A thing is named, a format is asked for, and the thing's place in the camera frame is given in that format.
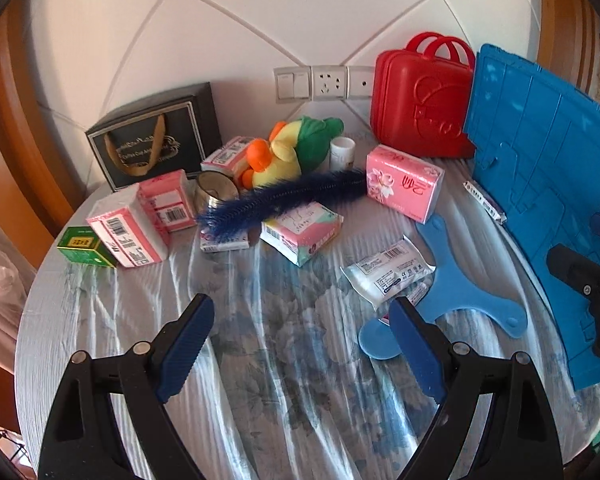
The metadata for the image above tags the large pink tissue pack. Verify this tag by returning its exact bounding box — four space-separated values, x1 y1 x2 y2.
365 144 446 223

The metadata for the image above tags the white wall switch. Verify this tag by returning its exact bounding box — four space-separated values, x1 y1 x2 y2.
273 66 312 103

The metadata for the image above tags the white plastic bag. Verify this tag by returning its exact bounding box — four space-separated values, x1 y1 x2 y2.
0 240 36 356

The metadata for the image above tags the yellow duck plush green hat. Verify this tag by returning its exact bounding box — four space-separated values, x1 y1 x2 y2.
237 116 345 191

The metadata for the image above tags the white wipes packet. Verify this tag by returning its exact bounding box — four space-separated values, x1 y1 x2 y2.
340 235 437 311

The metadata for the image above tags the metal tin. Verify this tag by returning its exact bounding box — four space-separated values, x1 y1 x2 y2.
194 170 241 216

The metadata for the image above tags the thin white box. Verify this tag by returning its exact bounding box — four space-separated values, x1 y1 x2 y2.
463 181 507 225

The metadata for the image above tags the pink green tissue pack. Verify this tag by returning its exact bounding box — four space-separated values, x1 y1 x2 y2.
260 201 344 267

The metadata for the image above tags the small white jar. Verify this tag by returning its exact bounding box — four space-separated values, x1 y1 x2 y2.
329 136 357 171

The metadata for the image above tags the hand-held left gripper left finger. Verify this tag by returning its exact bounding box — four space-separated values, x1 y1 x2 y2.
39 292 216 480

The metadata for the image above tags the light blue plastic tri-blade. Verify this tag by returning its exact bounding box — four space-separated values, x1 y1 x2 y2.
357 212 528 361

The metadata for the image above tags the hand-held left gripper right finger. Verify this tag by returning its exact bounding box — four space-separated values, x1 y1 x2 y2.
387 296 565 480

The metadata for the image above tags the small pink tissue pack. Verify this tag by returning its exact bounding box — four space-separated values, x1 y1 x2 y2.
139 170 198 233

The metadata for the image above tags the white pink flat box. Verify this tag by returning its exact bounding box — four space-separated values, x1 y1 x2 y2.
199 227 251 253

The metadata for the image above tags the dark blue bottle brush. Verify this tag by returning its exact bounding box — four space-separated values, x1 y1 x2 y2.
196 167 371 241

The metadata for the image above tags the blue storage crate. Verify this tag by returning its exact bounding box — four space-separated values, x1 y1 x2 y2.
462 42 600 392

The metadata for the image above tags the small green box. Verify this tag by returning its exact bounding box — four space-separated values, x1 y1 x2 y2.
56 226 118 268

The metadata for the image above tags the black gift box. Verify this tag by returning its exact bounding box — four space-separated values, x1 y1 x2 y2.
85 81 223 192

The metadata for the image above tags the wooden pillar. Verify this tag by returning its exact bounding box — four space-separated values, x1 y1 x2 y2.
537 0 600 106

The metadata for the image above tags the curved wooden frame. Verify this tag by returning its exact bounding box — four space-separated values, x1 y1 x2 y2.
0 0 88 271

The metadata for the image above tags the red toy suitcase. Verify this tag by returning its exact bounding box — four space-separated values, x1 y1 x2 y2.
370 31 477 160

